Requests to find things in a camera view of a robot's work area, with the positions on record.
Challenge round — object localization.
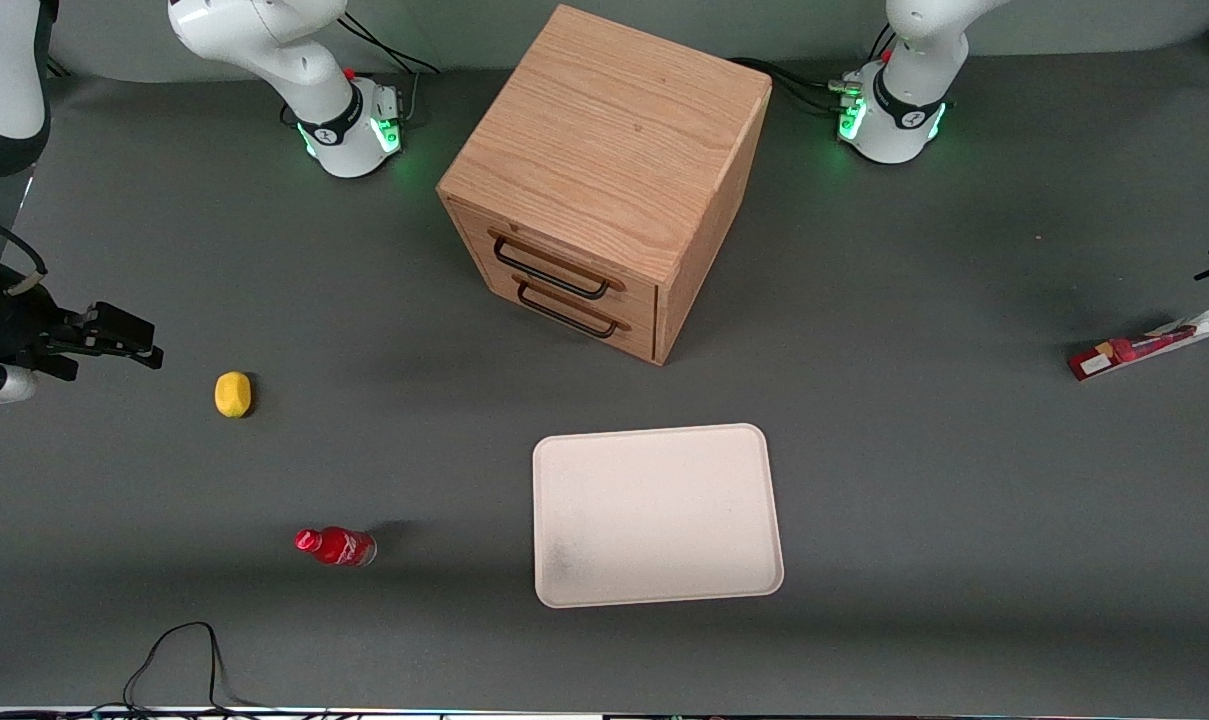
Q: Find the red soda bottle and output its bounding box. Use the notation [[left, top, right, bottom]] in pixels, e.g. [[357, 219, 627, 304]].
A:
[[294, 526, 378, 569]]

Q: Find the beige plastic tray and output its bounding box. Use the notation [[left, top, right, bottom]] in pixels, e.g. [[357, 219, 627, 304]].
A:
[[532, 423, 785, 609]]

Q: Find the red cookie box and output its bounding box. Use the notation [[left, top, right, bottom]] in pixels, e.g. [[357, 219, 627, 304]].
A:
[[1068, 300, 1209, 382]]

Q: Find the wooden drawer front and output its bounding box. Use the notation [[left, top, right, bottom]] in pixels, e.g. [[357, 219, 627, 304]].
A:
[[448, 198, 660, 336], [464, 250, 660, 364]]

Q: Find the black base cable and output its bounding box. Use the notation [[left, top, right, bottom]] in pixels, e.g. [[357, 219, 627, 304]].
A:
[[338, 10, 441, 77], [729, 56, 865, 117]]

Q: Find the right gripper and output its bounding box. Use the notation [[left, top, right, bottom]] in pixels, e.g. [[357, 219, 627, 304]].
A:
[[0, 258, 164, 383]]

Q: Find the wooden drawer cabinet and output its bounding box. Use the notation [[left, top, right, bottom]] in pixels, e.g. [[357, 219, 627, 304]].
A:
[[436, 4, 773, 367]]

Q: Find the black looped table cable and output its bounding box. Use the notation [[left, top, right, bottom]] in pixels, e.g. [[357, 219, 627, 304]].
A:
[[122, 621, 265, 718]]

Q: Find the yellow lemon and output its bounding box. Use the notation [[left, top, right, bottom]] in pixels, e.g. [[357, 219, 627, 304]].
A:
[[214, 371, 253, 419]]

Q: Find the black metal drawer handle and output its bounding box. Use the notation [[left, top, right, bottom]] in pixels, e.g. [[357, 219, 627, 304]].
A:
[[490, 232, 614, 301], [515, 279, 621, 340]]

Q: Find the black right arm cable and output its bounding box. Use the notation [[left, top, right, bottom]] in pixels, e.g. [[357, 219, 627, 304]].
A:
[[0, 205, 50, 298]]

